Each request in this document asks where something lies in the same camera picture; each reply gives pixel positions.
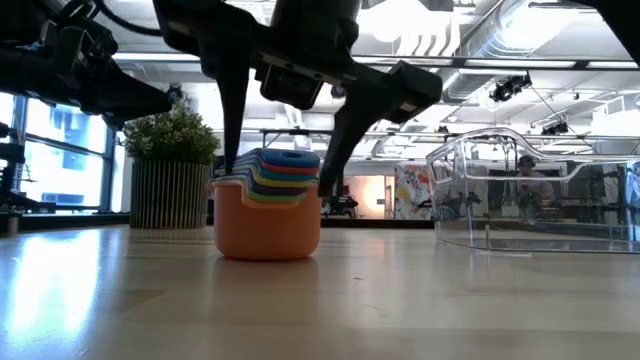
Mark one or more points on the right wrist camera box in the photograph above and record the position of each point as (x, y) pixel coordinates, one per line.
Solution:
(290, 87)

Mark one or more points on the orange measuring cup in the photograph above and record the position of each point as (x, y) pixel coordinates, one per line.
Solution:
(265, 230)

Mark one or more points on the black background machine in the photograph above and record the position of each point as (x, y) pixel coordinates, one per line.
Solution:
(340, 205)

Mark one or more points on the silver ventilation duct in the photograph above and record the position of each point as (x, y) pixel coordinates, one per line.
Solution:
(480, 75)

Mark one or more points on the blue measuring cup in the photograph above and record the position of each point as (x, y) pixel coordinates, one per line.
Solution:
(290, 157)

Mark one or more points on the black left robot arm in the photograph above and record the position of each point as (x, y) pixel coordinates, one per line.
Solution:
(25, 65)

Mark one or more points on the black aluminium rig frame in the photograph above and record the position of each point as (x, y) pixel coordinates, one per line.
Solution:
(582, 64)

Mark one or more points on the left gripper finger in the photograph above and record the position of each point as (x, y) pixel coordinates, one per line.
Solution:
(135, 97)

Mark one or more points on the black ceiling spotlight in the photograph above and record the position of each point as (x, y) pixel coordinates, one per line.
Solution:
(175, 92)
(340, 91)

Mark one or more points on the person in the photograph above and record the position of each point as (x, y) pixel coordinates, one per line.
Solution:
(535, 187)

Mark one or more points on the small black track light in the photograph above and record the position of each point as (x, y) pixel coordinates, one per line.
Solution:
(555, 129)

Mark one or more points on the black background table frame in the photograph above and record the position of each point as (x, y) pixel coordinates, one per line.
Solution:
(300, 132)

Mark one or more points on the black track light cluster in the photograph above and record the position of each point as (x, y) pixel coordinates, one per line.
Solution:
(510, 87)

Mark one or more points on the teal measuring cup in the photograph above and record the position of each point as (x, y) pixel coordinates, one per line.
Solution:
(295, 176)

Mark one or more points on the clear plastic basket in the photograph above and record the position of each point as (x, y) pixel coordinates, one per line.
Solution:
(575, 215)

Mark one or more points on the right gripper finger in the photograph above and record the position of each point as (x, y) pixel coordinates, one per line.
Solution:
(234, 110)
(350, 135)

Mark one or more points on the potted plant in ribbed pot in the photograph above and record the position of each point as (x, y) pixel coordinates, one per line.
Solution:
(170, 135)

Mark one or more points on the colourful wall poster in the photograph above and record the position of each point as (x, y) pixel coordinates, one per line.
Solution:
(412, 192)

